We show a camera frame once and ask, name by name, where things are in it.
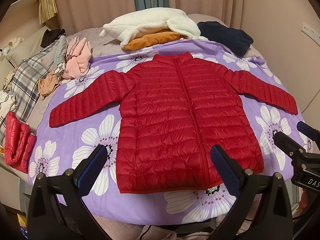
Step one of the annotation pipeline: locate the tan hanging tassel cloth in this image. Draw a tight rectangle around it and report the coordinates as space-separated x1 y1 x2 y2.
39 0 58 24

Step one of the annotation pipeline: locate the folded red puffer item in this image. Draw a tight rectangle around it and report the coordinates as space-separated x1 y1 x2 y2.
4 112 36 173

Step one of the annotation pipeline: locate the red puffer jacket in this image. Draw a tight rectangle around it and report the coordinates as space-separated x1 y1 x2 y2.
49 53 298 194

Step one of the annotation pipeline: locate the plaid grey garment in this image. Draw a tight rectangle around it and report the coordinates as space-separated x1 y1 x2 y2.
1 41 58 122

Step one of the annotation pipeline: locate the white fleece garment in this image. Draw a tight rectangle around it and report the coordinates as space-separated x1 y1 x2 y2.
99 7 207 48

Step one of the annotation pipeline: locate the pink garment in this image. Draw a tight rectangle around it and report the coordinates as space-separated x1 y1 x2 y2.
62 37 92 79

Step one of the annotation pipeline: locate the orange folded garment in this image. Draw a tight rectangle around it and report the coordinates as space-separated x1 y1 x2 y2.
124 29 187 50

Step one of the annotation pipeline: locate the navy folded garment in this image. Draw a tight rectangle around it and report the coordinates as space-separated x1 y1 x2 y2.
197 21 254 57

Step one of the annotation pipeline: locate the black garment on pillow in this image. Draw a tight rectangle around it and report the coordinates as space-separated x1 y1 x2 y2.
40 29 66 48

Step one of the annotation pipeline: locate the small tan garment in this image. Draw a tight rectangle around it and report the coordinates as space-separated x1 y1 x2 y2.
38 72 60 100

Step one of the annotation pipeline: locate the white wall power strip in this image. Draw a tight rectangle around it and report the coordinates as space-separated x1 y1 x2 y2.
301 23 320 46

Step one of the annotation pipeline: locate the beige curtain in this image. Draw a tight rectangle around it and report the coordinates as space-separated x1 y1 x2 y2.
46 0 245 36

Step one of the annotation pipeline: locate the beige pillow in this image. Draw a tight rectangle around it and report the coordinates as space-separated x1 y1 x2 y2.
7 26 50 68

